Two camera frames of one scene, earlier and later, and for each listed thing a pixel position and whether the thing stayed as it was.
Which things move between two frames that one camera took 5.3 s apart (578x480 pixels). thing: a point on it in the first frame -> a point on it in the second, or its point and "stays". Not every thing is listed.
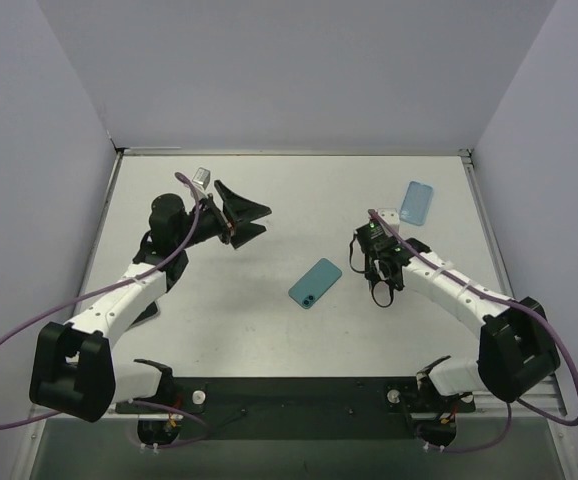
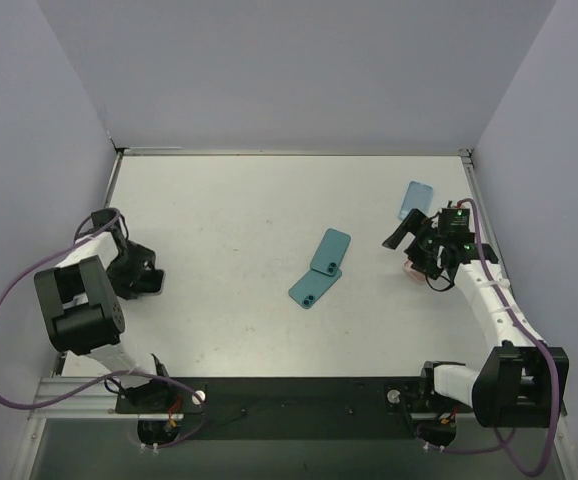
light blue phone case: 416,203 stays
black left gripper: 225,223 -> 139,273
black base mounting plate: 292,409 stays
